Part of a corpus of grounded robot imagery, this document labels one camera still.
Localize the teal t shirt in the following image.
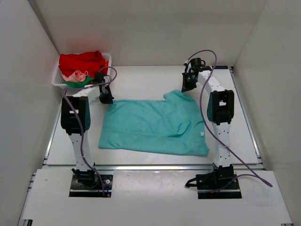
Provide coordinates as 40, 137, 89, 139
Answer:
98, 90, 209, 156

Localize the pink t shirt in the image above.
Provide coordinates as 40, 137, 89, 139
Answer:
62, 71, 88, 82

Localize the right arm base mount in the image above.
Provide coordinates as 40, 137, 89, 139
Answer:
185, 165, 242, 199

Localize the dark label plate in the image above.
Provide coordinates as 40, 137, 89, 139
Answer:
214, 65, 228, 70

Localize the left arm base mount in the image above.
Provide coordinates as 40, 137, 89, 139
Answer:
69, 169, 113, 198

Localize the white plastic basket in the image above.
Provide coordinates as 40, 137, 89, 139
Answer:
52, 53, 111, 89

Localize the red t shirt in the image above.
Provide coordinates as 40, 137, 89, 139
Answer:
58, 51, 109, 78

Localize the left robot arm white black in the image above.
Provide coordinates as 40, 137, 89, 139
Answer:
61, 72, 114, 189

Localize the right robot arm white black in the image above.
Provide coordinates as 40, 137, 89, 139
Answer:
182, 58, 235, 191

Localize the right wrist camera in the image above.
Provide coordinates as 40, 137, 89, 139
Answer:
184, 60, 191, 72

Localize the aluminium rail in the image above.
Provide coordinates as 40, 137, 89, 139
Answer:
94, 164, 263, 171

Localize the green t shirt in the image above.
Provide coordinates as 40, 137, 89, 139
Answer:
65, 76, 94, 88

